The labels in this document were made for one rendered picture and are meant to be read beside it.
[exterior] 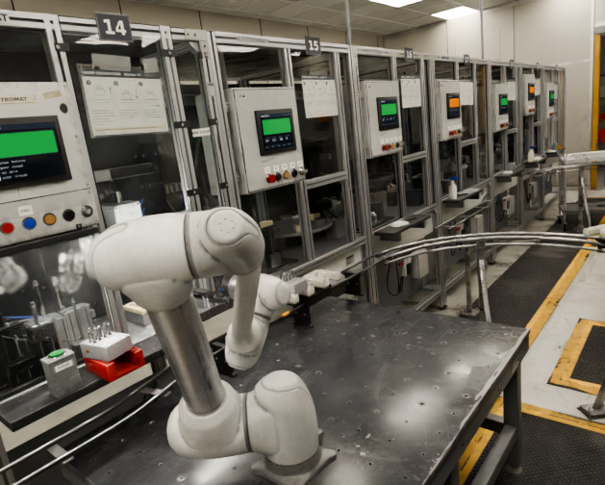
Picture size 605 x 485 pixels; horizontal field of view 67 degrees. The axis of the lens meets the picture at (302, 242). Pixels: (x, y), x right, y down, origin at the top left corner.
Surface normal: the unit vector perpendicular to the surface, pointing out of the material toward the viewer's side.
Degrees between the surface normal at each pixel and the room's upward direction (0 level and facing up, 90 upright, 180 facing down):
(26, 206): 90
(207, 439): 111
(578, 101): 90
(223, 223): 61
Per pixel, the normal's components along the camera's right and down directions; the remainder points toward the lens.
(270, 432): -0.01, 0.19
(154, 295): 0.13, 0.67
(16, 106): 0.77, 0.06
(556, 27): -0.63, 0.25
